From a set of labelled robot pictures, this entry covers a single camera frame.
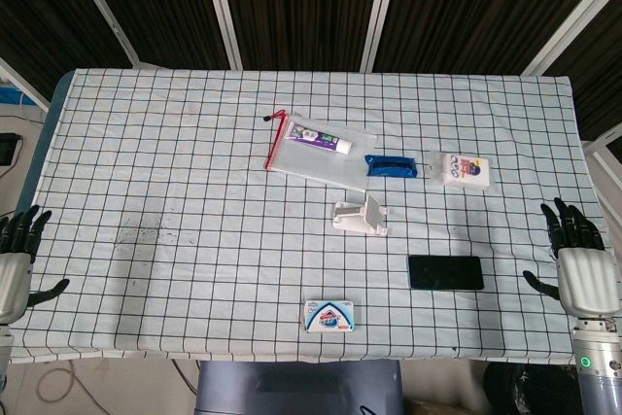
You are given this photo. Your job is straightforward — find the blue-grey robot torso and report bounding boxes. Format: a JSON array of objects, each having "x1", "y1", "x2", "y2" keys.
[{"x1": 194, "y1": 360, "x2": 405, "y2": 415}]

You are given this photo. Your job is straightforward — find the black smartphone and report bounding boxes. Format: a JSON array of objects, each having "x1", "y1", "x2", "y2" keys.
[{"x1": 407, "y1": 255, "x2": 485, "y2": 292}]

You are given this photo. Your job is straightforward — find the checkered white tablecloth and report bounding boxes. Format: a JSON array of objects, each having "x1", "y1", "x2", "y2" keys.
[{"x1": 9, "y1": 68, "x2": 614, "y2": 365}]

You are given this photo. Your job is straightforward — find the black round floor object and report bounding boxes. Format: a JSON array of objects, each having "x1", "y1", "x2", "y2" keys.
[{"x1": 483, "y1": 361, "x2": 582, "y2": 415}]

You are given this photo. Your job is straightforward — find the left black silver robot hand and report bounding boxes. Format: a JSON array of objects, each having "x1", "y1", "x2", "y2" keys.
[{"x1": 0, "y1": 204, "x2": 71, "y2": 327}]

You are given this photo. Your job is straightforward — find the white folding phone stand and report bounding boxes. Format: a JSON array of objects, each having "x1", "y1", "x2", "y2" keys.
[{"x1": 331, "y1": 194, "x2": 391, "y2": 236}]

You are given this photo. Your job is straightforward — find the white tissue pack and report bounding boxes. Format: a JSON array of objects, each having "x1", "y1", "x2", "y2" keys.
[{"x1": 428, "y1": 151, "x2": 492, "y2": 191}]

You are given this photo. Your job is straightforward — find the purple white toothpaste tube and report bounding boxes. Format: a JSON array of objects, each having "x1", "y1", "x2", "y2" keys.
[{"x1": 286, "y1": 122, "x2": 353, "y2": 154}]

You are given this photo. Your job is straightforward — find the white partition post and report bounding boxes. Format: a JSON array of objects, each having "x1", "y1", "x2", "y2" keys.
[
  {"x1": 522, "y1": 0, "x2": 622, "y2": 76},
  {"x1": 198, "y1": 0, "x2": 243, "y2": 70},
  {"x1": 60, "y1": 0, "x2": 142, "y2": 67},
  {"x1": 0, "y1": 57, "x2": 51, "y2": 113},
  {"x1": 359, "y1": 0, "x2": 403, "y2": 72}
]

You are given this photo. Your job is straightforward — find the white blue soap box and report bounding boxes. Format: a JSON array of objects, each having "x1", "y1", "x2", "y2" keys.
[{"x1": 304, "y1": 298, "x2": 356, "y2": 334}]

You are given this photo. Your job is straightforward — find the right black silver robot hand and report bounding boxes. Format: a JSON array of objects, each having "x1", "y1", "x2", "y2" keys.
[{"x1": 522, "y1": 197, "x2": 622, "y2": 320}]

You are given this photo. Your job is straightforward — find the black box device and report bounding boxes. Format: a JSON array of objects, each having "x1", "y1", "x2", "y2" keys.
[{"x1": 0, "y1": 132, "x2": 21, "y2": 167}]

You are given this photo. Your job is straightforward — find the blue wrapped package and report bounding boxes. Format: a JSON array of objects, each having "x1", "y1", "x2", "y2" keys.
[{"x1": 363, "y1": 154, "x2": 419, "y2": 179}]

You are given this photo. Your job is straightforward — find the clear pouch with red zipper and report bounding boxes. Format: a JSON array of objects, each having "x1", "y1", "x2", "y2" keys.
[{"x1": 262, "y1": 110, "x2": 379, "y2": 191}]

